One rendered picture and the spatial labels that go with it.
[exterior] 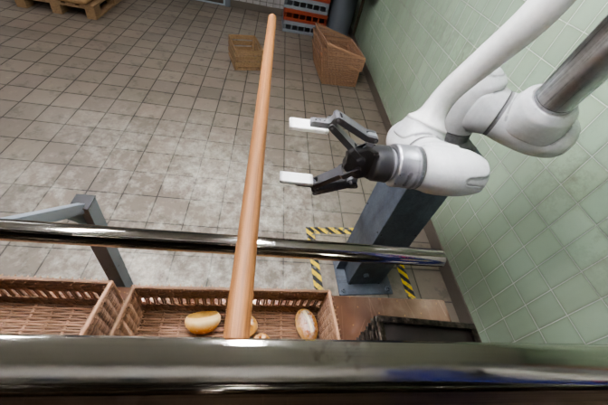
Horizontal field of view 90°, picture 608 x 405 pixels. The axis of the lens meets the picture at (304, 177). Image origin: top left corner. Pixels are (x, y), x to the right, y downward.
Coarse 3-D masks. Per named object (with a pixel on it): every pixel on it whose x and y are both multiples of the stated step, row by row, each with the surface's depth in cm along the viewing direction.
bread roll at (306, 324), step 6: (300, 312) 94; (306, 312) 94; (300, 318) 93; (306, 318) 92; (312, 318) 93; (300, 324) 92; (306, 324) 91; (312, 324) 91; (300, 330) 91; (306, 330) 90; (312, 330) 91; (300, 336) 92; (306, 336) 90; (312, 336) 90
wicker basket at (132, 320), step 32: (160, 288) 82; (192, 288) 83; (224, 288) 85; (256, 288) 87; (128, 320) 79; (160, 320) 90; (224, 320) 93; (256, 320) 94; (288, 320) 96; (320, 320) 95
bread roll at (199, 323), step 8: (200, 312) 90; (208, 312) 90; (216, 312) 90; (192, 320) 86; (200, 320) 86; (208, 320) 86; (216, 320) 88; (192, 328) 85; (200, 328) 85; (208, 328) 86
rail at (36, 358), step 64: (0, 384) 11; (64, 384) 11; (128, 384) 11; (192, 384) 12; (256, 384) 12; (320, 384) 13; (384, 384) 13; (448, 384) 14; (512, 384) 14; (576, 384) 15
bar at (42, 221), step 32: (0, 224) 41; (32, 224) 42; (64, 224) 43; (96, 224) 75; (96, 256) 84; (288, 256) 47; (320, 256) 48; (352, 256) 49; (384, 256) 49; (416, 256) 50
